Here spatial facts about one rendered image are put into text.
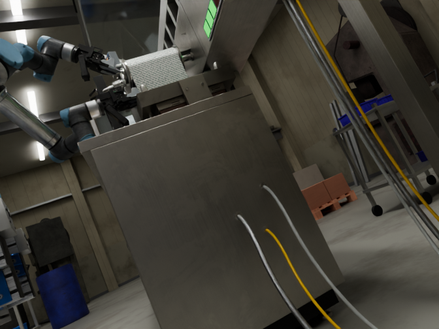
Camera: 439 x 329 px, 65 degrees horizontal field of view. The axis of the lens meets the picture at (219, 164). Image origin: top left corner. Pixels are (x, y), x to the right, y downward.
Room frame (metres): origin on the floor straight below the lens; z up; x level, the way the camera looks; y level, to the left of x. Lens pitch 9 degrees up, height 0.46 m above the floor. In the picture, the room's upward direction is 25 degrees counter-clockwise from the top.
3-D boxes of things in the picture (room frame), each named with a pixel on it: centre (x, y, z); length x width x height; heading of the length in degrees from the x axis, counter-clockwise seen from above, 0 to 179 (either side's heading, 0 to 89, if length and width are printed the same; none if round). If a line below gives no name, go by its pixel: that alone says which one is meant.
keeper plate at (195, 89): (1.28, -0.04, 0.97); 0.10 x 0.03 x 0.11; 107
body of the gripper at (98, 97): (1.40, 0.30, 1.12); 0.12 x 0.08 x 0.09; 107
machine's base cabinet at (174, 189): (2.40, 0.44, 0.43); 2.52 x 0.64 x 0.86; 17
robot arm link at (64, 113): (1.35, 0.46, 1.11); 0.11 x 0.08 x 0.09; 107
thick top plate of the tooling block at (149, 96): (1.36, 0.00, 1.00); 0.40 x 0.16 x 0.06; 107
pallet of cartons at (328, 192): (5.19, -0.94, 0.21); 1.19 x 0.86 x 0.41; 20
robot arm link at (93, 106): (1.38, 0.38, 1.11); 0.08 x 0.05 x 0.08; 17
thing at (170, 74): (1.47, 0.08, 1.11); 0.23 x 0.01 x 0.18; 107
